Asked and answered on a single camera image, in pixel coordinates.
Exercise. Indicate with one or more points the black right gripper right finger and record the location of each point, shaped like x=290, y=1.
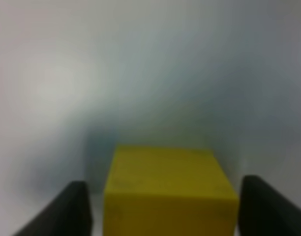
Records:
x=264, y=211

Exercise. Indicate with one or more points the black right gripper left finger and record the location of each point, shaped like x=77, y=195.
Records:
x=69, y=214

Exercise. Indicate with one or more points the yellow cube block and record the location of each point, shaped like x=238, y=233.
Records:
x=159, y=191

